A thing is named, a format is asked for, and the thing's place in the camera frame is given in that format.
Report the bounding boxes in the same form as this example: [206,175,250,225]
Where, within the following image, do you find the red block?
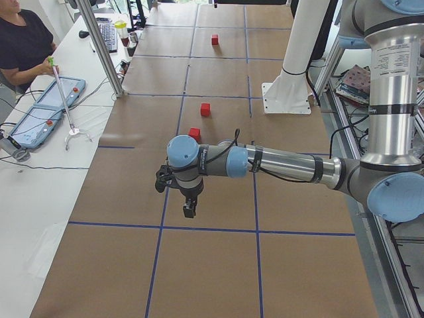
[188,127,201,142]
[211,34,219,46]
[200,103,211,117]

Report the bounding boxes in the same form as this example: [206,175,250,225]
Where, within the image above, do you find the brown paper table cover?
[31,4,378,317]

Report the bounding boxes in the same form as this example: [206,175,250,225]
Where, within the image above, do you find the reacher grabber stick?
[47,56,93,151]

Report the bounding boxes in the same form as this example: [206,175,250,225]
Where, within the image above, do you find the blue teach pendant upper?
[34,76,86,110]

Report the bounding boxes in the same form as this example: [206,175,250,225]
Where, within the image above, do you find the blue teach pendant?
[34,76,86,110]
[10,106,63,149]

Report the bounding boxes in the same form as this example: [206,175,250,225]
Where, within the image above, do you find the small metal cup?
[129,32,138,44]

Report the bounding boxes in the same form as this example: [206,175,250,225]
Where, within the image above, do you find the blue teach pendant lower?
[10,106,63,149]

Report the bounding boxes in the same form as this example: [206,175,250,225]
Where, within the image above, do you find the yellow lid cup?
[114,20,129,47]

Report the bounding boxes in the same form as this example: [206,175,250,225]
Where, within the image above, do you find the black keyboard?
[98,23,118,53]

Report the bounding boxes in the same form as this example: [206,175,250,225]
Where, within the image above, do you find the black computer mouse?
[78,30,89,39]

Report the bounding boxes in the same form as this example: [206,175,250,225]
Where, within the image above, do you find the stack of magazines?
[335,65,370,105]

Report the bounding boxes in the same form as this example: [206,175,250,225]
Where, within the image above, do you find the person in black shirt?
[1,1,57,91]

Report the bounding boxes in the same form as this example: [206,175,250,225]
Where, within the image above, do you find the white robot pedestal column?
[262,0,337,115]

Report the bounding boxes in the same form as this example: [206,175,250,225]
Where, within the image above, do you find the aluminium frame post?
[76,0,124,98]

